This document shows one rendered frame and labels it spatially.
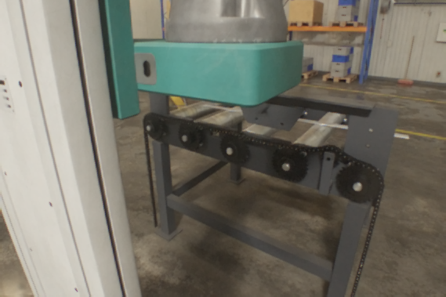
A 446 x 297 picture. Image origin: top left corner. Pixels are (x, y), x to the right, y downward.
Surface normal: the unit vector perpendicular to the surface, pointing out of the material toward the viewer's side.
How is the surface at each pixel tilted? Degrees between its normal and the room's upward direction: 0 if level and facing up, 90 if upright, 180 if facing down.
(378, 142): 90
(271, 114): 90
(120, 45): 90
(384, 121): 90
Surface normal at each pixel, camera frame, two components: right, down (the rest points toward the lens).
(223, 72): -0.53, 0.29
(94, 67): 0.85, 0.18
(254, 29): 0.37, 0.32
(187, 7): -0.50, 0.00
